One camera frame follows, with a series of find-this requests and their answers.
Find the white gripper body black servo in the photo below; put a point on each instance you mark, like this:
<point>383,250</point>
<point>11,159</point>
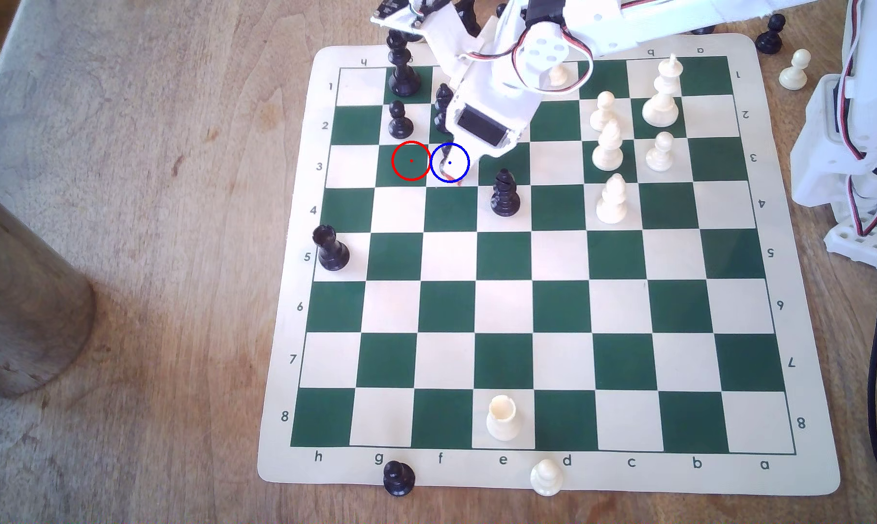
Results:
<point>483,127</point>

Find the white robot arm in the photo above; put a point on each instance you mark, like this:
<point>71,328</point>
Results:
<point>664,18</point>

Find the white robot base tower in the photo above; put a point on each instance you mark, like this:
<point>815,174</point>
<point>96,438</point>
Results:
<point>857,73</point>

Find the black pawn chess piece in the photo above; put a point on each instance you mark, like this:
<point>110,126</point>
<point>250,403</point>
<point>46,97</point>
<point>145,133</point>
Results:
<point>444,98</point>
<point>398,480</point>
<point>400,125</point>
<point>769,40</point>

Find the black bishop chess piece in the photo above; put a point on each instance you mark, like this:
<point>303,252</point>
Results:
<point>505,198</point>

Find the white pawn chess piece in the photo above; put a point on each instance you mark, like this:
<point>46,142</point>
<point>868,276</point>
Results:
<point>603,116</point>
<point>557,76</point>
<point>546,479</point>
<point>660,156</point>
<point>795,73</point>

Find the black king chess piece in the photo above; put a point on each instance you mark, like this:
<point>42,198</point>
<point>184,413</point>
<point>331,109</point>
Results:
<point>403,76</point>

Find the white bishop chess piece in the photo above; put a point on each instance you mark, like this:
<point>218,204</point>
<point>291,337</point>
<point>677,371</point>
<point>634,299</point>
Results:
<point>608,154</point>
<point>612,207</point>

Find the black rook chess piece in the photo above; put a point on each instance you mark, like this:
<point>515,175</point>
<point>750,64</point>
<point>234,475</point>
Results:
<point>332,253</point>

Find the white king chess piece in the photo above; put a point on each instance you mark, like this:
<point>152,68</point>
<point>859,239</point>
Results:
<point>661,109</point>

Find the green cream chess board mat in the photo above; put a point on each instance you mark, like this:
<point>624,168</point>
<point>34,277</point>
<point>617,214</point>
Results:
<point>555,320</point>

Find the white rook chess piece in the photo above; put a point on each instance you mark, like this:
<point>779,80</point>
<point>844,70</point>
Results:
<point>503,422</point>

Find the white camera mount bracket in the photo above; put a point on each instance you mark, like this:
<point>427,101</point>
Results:
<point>438,33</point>

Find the round wooden post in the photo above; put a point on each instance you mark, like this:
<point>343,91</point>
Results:
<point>16,306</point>

